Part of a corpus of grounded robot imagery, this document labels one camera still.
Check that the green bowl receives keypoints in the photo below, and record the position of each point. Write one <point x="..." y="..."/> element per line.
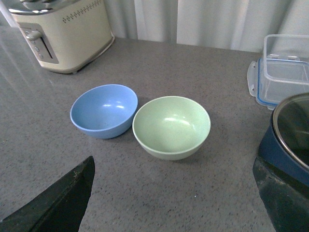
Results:
<point x="171" y="127"/>

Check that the blue bowl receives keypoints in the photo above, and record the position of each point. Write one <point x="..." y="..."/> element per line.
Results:
<point x="105" y="112"/>

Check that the cream two-slot toaster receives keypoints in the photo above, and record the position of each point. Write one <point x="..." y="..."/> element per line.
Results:
<point x="64" y="35"/>

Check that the glass pot lid blue knob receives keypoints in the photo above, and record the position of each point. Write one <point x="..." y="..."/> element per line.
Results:
<point x="290" y="121"/>

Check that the blue container lid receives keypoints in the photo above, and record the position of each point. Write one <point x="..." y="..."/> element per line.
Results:
<point x="256" y="82"/>

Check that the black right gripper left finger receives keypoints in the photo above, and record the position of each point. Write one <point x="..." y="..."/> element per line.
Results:
<point x="60" y="208"/>

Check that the dark blue saucepan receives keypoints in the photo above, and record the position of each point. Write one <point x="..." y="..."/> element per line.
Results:
<point x="272" y="152"/>

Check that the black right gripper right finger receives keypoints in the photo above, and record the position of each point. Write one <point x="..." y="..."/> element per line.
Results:
<point x="286" y="200"/>

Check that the clear plastic food container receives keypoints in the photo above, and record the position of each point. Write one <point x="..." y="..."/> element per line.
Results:
<point x="286" y="47"/>

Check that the white curtain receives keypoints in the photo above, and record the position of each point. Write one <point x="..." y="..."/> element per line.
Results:
<point x="228" y="24"/>

